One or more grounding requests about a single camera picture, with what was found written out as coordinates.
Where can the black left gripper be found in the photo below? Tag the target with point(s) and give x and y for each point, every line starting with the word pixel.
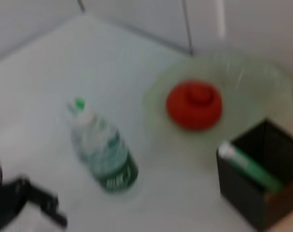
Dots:
pixel 8 203

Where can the green-label water bottle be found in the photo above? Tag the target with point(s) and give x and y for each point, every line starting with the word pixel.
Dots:
pixel 105 154

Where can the red-orange fruit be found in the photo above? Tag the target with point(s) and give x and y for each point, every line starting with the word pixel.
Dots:
pixel 193 106

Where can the green pen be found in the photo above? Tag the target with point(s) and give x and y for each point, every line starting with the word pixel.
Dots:
pixel 253 169

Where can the black mesh pen holder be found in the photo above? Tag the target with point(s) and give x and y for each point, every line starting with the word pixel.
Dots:
pixel 243 200

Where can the green glass fruit plate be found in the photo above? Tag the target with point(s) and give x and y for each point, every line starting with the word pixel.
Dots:
pixel 253 91

